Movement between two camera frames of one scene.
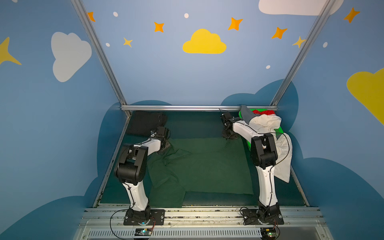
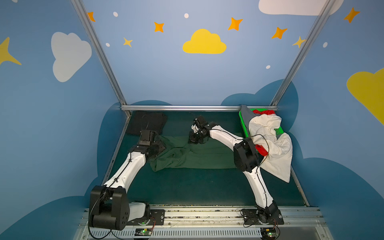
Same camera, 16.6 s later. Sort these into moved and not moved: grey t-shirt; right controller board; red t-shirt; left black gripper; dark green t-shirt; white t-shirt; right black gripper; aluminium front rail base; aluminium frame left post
Moved: dark green t-shirt; right black gripper; left black gripper
Not moved: aluminium frame left post; red t-shirt; white t-shirt; grey t-shirt; right controller board; aluminium front rail base
